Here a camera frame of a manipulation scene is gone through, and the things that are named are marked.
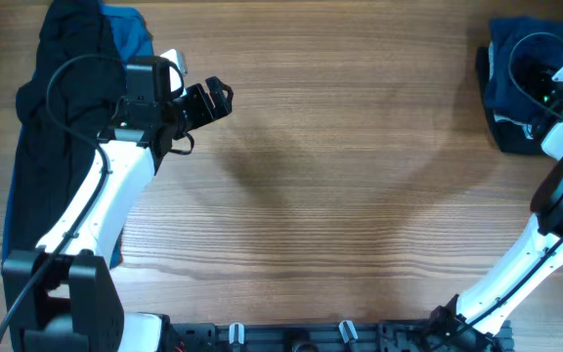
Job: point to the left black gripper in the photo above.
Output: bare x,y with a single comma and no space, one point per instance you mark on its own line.
195,105

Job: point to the dark blue denim shorts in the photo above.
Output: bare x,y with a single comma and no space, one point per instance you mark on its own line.
514,38

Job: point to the black garment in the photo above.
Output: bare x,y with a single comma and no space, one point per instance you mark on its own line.
56,137

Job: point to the teal blue garment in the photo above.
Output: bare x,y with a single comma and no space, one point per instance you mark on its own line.
130,34

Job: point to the light blue folded jeans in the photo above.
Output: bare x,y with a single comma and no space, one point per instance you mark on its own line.
502,120

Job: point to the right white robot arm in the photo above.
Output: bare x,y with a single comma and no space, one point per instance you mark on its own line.
472,320

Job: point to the dark folded garment under jeans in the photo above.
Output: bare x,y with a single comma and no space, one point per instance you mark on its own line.
509,137

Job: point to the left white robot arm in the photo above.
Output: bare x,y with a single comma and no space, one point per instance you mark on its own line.
60,295

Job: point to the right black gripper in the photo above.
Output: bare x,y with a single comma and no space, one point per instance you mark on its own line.
534,73

